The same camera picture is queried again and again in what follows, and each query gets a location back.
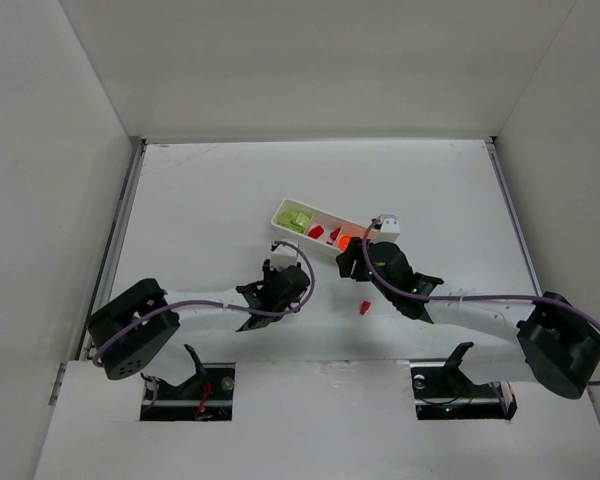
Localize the orange round lego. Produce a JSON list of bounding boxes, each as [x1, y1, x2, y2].
[[338, 235, 353, 252]]

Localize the red lego arch piece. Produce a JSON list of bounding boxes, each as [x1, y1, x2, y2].
[[307, 225, 324, 239]]

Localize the green lego block large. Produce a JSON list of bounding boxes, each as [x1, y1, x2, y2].
[[276, 211, 295, 228]]

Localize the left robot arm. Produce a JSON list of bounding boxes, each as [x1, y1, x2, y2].
[[87, 262, 315, 387]]

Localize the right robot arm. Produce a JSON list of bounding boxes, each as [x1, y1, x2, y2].
[[336, 237, 600, 399]]

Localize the white three-compartment tray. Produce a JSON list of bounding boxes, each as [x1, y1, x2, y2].
[[270, 198, 369, 258]]

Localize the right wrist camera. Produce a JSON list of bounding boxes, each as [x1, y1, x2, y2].
[[372, 214, 401, 243]]

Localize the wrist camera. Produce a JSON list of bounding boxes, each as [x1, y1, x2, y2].
[[372, 214, 401, 243], [269, 239, 299, 271]]

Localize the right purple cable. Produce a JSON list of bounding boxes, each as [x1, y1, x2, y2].
[[361, 215, 600, 387]]

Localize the purple cable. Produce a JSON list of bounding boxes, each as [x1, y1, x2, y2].
[[90, 240, 316, 409], [361, 215, 600, 387]]

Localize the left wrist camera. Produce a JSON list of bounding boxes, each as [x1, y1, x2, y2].
[[269, 239, 299, 271]]

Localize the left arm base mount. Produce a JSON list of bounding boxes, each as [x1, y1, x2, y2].
[[139, 344, 236, 423]]

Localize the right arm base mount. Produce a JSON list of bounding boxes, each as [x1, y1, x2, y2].
[[410, 342, 518, 421]]

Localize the right metal rail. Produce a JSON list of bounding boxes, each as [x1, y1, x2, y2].
[[485, 137, 543, 296]]

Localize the metal rail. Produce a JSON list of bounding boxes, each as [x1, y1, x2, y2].
[[70, 136, 147, 360], [485, 137, 543, 296]]

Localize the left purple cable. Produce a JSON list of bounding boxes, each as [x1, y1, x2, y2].
[[90, 240, 316, 409]]

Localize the left metal rail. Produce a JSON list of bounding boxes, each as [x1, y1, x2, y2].
[[70, 136, 147, 360]]

